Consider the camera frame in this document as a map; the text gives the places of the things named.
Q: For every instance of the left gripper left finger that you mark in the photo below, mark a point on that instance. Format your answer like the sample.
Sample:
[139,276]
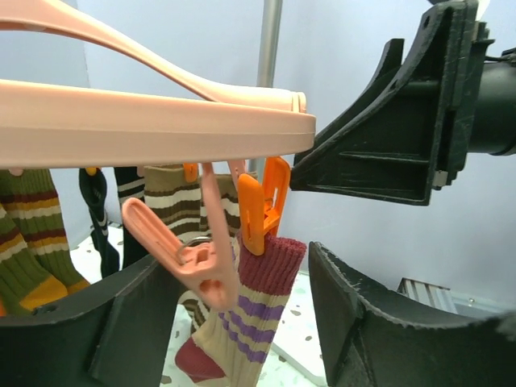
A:
[113,333]

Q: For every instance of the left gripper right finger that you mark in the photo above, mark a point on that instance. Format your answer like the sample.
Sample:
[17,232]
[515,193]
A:
[372,336]

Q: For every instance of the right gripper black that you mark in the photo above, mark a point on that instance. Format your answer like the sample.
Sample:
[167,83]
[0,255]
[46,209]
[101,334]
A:
[412,128]

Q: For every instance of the pink clip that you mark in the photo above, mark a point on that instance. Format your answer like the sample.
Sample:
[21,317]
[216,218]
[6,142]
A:
[206,268]

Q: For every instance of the pink round clip hanger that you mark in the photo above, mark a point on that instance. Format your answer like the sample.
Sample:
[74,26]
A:
[54,126]

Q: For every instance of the orange clip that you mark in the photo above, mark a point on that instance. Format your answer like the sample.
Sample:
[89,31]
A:
[261,204]

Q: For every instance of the olive striped hanging sock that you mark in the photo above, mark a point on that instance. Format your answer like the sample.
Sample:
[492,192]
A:
[36,266]

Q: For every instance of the navy white striped sock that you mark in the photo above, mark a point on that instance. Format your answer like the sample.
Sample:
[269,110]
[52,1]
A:
[93,187]

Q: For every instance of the brown white striped sock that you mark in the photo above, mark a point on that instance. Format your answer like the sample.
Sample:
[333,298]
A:
[178,203]

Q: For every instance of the white rack foot bracket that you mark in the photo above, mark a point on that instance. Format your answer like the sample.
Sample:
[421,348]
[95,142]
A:
[435,296]

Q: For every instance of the metal clothes rail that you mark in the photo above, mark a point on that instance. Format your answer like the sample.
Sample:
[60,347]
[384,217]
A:
[270,30]

